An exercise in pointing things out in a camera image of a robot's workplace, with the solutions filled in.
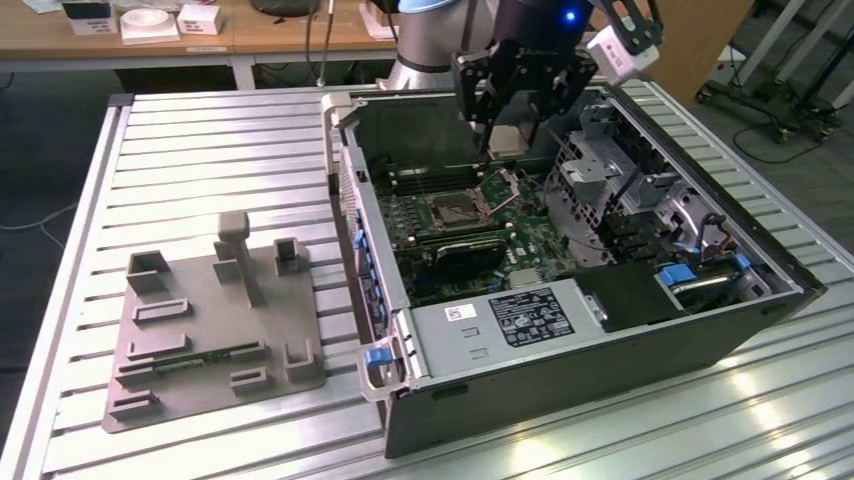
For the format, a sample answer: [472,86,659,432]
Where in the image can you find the silver chipset heatsink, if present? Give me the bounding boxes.
[510,268,556,290]

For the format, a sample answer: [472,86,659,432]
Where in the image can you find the white box black lid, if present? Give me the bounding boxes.
[63,0,116,36]

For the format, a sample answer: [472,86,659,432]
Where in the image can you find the green motherboard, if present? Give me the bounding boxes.
[370,159,602,309]

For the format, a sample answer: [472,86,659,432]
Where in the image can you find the CPU with silver top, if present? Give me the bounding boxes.
[486,124,535,160]

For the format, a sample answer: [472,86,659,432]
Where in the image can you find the black monitor base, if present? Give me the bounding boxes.
[251,0,315,15]

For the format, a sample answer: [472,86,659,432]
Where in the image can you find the blue disk carrier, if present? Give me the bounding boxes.
[654,263,753,314]

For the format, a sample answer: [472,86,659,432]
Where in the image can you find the wooden desk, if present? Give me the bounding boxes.
[0,0,415,91]

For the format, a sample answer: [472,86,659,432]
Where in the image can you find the metal socket cover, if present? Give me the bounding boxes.
[476,167,530,219]

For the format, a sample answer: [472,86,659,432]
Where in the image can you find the CPU socket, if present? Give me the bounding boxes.
[426,192,502,234]

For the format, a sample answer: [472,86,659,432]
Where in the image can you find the black wheeled equipment cart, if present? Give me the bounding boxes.
[692,0,854,146]

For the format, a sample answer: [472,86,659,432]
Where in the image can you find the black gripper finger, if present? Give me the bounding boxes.
[523,57,598,152]
[450,48,502,156]

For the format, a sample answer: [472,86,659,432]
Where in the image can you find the coloured wire bundle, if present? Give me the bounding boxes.
[686,212,739,261]

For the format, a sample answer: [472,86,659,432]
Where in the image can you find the black plastic air shroud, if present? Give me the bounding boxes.
[576,262,683,334]

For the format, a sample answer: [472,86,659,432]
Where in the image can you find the black RAM slot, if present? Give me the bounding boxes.
[388,177,484,194]
[384,166,482,178]

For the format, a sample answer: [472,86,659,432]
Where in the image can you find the black graphics card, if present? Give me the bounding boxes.
[426,234,508,286]

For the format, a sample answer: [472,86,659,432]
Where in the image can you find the grey metal drive cage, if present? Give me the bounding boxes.
[550,99,675,266]

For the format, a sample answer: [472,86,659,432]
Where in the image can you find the brown wooden cabinet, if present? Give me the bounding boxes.
[639,0,735,106]

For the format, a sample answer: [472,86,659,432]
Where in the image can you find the grey power supply unit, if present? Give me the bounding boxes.
[407,277,608,379]

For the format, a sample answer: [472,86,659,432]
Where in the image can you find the black open PC case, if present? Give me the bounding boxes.
[319,79,829,460]

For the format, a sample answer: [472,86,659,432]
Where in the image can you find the grey plastic parts rack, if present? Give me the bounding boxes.
[100,211,330,435]

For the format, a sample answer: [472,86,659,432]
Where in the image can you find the green RAM stick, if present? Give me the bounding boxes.
[152,344,261,375]

